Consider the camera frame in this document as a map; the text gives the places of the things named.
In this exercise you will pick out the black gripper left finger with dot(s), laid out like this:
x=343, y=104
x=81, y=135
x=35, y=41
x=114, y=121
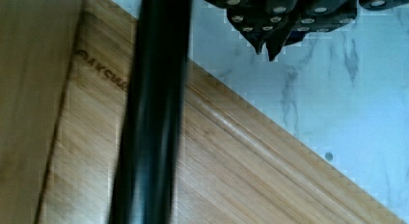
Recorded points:
x=261, y=22

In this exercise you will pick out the bamboo cutting board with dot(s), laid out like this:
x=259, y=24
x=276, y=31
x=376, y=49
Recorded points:
x=235, y=166

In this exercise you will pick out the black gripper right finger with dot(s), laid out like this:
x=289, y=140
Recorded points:
x=297, y=18

